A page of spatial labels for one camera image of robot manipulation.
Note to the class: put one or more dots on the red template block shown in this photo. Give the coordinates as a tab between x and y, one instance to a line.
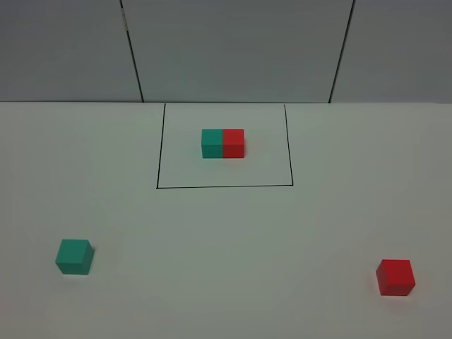
233	143

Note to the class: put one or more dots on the green template block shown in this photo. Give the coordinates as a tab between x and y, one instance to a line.
212	143

